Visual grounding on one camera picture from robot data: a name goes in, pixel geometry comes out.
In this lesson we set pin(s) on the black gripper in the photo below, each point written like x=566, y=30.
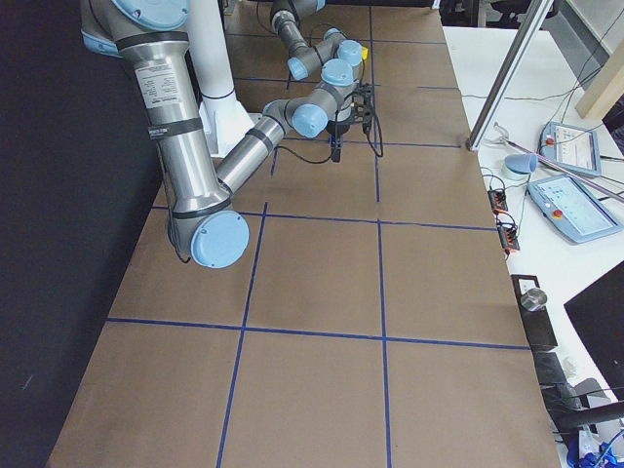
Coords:
x=337, y=130

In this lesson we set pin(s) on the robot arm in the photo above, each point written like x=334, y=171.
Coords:
x=312, y=44
x=152, y=37

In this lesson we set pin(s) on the orange black connector far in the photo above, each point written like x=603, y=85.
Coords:
x=498, y=200

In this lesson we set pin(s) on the reacher grabber stick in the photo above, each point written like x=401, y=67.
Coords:
x=585, y=179

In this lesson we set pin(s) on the blue cup on tape roll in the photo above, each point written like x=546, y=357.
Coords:
x=519, y=166

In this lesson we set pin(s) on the near teach pendant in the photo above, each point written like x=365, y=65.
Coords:
x=572, y=209

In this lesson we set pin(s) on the teach pendant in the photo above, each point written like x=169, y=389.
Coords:
x=571, y=147
x=572, y=209

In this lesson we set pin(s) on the far teach pendant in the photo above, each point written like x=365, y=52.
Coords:
x=571, y=147

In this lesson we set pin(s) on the metal cup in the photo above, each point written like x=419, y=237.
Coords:
x=533, y=299

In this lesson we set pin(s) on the black box under cup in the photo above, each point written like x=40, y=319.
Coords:
x=538, y=328

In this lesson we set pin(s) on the black monitor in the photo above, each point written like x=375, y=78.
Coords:
x=596, y=313

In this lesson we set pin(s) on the white pole base plate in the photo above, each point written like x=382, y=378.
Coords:
x=225, y=122

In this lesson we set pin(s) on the aluminium frame post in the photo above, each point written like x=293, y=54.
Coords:
x=536, y=13

